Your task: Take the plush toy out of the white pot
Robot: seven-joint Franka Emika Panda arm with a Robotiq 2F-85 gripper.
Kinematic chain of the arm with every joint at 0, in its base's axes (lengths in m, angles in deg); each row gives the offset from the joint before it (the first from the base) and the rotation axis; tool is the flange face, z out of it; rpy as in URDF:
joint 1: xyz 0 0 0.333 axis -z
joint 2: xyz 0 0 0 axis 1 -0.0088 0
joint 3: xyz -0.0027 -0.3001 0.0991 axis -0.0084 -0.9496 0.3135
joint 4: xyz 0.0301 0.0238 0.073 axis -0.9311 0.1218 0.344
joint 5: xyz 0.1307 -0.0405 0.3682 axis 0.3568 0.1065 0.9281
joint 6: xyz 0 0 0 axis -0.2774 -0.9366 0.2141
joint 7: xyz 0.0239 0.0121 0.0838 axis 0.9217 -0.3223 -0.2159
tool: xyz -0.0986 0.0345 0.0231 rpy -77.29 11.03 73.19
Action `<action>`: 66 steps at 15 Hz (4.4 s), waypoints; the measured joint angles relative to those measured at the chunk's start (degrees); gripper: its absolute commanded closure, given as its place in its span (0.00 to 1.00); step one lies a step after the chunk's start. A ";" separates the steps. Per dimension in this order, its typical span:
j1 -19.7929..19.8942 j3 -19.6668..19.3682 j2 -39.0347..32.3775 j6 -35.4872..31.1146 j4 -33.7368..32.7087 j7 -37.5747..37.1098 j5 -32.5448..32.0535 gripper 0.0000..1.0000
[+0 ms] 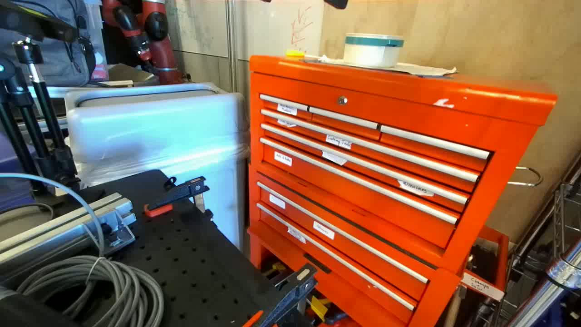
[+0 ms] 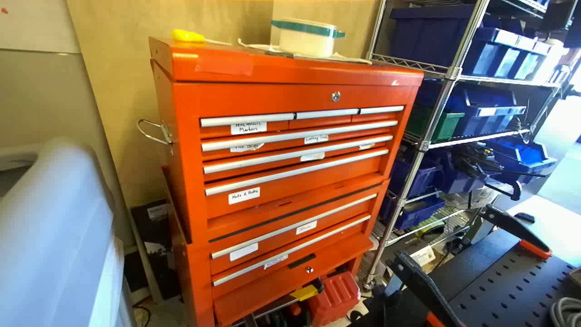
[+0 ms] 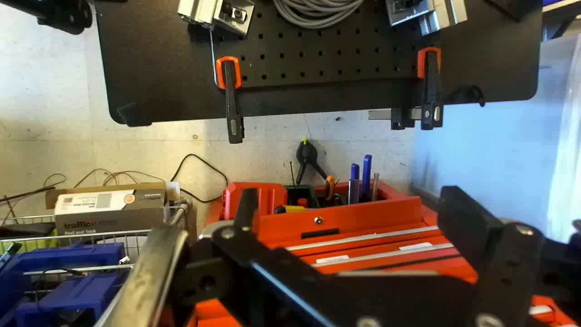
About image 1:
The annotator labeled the white pot with teal rim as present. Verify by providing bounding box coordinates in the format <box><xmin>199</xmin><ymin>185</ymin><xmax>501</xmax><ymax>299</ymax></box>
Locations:
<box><xmin>343</xmin><ymin>32</ymin><xmax>406</xmax><ymax>68</ymax></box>

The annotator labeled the white cloth sheet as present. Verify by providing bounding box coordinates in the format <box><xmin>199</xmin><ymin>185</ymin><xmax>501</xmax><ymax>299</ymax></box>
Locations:
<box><xmin>305</xmin><ymin>52</ymin><xmax>459</xmax><ymax>79</ymax></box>

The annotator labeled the white plastic storage bin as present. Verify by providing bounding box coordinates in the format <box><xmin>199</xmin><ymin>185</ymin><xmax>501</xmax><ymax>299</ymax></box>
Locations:
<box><xmin>61</xmin><ymin>81</ymin><xmax>247</xmax><ymax>250</ymax></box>

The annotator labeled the orange metal tool chest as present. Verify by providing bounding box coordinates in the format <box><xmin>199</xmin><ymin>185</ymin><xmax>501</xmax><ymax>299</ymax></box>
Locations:
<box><xmin>245</xmin><ymin>54</ymin><xmax>559</xmax><ymax>327</ymax></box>

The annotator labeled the grey backpack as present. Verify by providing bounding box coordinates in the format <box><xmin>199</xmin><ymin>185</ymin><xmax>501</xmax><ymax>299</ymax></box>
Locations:
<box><xmin>0</xmin><ymin>0</ymin><xmax>110</xmax><ymax>86</ymax></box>

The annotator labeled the yellow hand tool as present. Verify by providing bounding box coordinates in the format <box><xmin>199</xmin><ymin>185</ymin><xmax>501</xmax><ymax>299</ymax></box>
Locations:
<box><xmin>307</xmin><ymin>294</ymin><xmax>332</xmax><ymax>323</ymax></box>

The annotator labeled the aluminium bar with blue strip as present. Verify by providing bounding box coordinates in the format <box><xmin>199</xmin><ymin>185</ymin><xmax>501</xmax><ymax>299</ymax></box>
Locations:
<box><xmin>506</xmin><ymin>241</ymin><xmax>581</xmax><ymax>327</ymax></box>

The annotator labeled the black clamp with orange handle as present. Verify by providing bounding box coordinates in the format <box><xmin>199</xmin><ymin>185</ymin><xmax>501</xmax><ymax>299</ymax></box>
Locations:
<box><xmin>141</xmin><ymin>174</ymin><xmax>214</xmax><ymax>221</ymax></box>
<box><xmin>241</xmin><ymin>261</ymin><xmax>319</xmax><ymax>327</ymax></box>

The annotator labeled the metal wire hook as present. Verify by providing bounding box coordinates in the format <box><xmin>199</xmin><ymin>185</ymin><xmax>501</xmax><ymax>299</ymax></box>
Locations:
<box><xmin>506</xmin><ymin>163</ymin><xmax>544</xmax><ymax>188</ymax></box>

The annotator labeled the metal wire rack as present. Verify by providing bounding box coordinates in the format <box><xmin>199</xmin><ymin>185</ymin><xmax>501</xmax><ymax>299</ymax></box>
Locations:
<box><xmin>513</xmin><ymin>155</ymin><xmax>581</xmax><ymax>286</ymax></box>

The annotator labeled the metal corner bracket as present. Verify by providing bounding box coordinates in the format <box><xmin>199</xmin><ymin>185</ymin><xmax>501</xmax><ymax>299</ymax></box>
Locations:
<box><xmin>98</xmin><ymin>210</ymin><xmax>138</xmax><ymax>254</ymax></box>

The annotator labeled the black camera tripod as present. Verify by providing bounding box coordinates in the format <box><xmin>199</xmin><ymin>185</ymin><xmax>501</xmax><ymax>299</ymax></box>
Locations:
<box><xmin>0</xmin><ymin>34</ymin><xmax>81</xmax><ymax>195</ymax></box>

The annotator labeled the grey coiled cable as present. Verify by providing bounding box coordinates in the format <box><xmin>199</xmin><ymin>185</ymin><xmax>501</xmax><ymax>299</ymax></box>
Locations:
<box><xmin>0</xmin><ymin>170</ymin><xmax>167</xmax><ymax>327</ymax></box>

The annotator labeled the aluminium extrusion rail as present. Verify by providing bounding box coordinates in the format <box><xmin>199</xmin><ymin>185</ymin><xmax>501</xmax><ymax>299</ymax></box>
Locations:
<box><xmin>0</xmin><ymin>190</ymin><xmax>138</xmax><ymax>268</ymax></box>

